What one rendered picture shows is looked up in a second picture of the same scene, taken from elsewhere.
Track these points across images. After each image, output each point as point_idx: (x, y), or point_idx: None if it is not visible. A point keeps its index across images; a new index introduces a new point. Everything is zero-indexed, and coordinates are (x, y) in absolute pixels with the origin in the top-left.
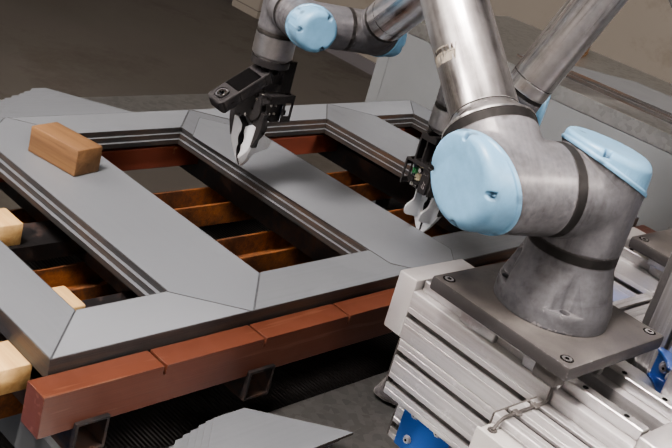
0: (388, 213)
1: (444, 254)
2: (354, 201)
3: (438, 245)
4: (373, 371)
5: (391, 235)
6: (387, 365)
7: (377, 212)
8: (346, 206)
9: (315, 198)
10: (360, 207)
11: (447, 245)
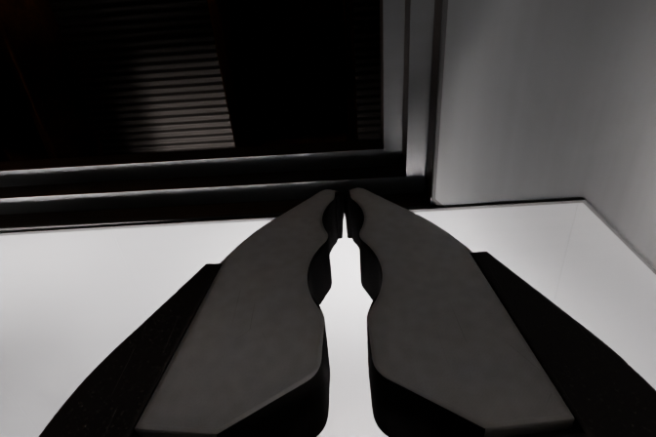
0: (141, 244)
1: (596, 281)
2: (18, 319)
3: (521, 242)
4: (368, 102)
5: (355, 376)
6: (364, 57)
7: (132, 292)
8: (83, 377)
9: (26, 435)
10: (84, 332)
11: (546, 183)
